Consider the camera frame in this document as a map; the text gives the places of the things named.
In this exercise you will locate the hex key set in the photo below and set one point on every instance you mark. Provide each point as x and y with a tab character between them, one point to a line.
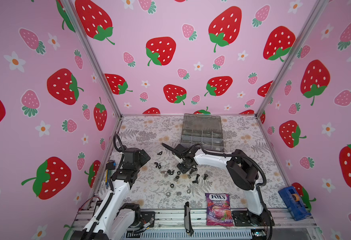
110	167

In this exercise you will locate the black utility knife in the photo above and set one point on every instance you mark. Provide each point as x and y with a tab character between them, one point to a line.
187	219

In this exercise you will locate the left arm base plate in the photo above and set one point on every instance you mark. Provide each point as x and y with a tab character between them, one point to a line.
142	219

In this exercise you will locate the black nuts cluster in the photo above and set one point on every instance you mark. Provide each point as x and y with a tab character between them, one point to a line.
170	175

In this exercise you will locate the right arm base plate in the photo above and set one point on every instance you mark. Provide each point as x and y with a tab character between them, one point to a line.
248	219

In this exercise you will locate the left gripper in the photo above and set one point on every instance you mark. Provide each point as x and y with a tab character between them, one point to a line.
143	160

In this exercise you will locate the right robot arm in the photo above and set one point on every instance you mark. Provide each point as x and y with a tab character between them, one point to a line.
245	173

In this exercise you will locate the Fox's candy bag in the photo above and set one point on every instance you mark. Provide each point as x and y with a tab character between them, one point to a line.
218	212

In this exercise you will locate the black bolt lower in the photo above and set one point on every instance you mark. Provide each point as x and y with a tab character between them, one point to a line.
196	179

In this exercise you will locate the grey plastic organizer box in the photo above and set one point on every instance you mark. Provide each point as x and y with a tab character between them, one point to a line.
202	129

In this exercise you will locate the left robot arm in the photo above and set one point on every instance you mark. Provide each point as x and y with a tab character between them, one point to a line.
113	217

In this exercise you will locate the blue tape dispenser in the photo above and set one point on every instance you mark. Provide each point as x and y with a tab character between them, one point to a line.
294	203

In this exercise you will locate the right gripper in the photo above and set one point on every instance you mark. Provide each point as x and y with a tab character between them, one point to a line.
181	169

